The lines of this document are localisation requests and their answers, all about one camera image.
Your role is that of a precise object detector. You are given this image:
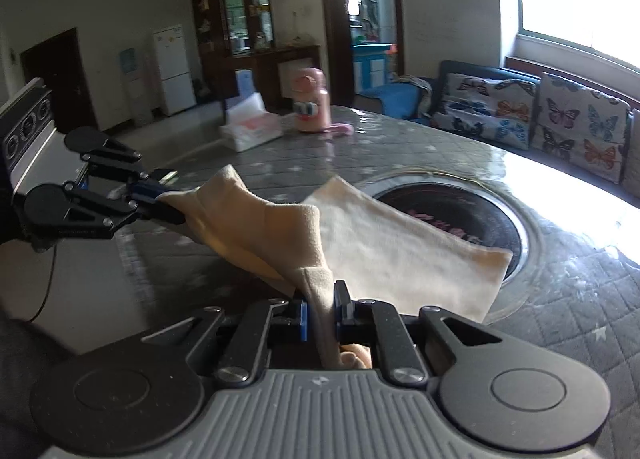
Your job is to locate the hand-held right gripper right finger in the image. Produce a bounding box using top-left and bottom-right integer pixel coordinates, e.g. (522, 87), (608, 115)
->
(333, 280), (503, 386)

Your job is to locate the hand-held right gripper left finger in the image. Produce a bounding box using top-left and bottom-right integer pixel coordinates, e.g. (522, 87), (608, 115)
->
(141, 298), (308, 386)

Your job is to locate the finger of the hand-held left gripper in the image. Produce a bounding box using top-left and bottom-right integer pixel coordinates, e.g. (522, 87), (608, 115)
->
(64, 180), (187, 241)
(80, 136), (177, 201)

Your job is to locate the cream cotton garment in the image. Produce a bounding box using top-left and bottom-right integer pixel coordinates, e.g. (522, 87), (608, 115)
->
(157, 164), (513, 370)

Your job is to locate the dark wooden door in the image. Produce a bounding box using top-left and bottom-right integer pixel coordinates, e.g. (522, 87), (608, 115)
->
(20, 28), (98, 132)

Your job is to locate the water dispenser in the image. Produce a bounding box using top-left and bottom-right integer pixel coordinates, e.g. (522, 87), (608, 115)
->
(119, 48), (153, 126)

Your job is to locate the white refrigerator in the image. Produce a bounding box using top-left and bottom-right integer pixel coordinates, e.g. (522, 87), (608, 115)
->
(151, 25), (197, 116)

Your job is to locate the white tissue box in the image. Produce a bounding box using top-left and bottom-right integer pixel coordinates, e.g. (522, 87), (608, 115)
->
(220, 92), (283, 152)

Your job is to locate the round black built-in cooktop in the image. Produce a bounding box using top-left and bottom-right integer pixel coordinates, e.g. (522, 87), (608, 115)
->
(357, 166), (543, 325)

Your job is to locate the dark wooden display cabinet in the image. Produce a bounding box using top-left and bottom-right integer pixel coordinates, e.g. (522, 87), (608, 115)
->
(191, 0), (322, 112)

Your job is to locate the pink cartoon water bottle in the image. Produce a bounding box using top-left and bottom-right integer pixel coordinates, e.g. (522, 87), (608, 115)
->
(291, 67), (332, 134)

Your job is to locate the blue blanket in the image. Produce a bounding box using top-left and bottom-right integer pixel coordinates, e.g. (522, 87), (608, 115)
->
(360, 84), (426, 120)

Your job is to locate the grey striped cloth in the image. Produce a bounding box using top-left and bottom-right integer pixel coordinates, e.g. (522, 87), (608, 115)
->
(392, 74), (433, 117)

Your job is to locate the blue cabinet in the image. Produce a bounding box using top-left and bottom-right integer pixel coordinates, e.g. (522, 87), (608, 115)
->
(352, 43), (396, 92)

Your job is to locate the butterfly print cushion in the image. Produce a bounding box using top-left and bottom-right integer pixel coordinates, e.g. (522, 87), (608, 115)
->
(530, 72), (632, 184)
(432, 72), (538, 150)

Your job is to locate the dark blue sofa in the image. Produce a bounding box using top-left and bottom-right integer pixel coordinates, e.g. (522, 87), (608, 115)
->
(357, 59), (640, 200)

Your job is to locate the black cable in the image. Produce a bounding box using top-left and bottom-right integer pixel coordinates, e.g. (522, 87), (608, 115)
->
(25, 239), (57, 324)

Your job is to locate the dark wooden doorway frame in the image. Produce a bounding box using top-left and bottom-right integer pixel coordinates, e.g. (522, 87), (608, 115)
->
(316, 0), (405, 107)

